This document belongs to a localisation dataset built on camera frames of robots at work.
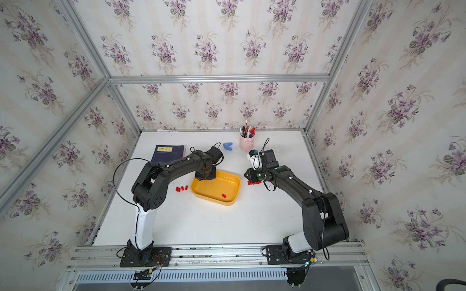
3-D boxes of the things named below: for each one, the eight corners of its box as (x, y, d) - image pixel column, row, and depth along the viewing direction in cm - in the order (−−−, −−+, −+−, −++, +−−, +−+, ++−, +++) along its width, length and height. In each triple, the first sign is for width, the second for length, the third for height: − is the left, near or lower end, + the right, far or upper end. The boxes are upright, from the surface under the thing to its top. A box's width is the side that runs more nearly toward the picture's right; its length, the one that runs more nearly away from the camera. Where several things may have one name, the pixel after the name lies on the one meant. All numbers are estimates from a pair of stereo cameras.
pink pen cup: (240, 151, 110) (240, 139, 101) (239, 138, 117) (240, 125, 108) (254, 151, 110) (256, 139, 101) (253, 138, 117) (255, 125, 108)
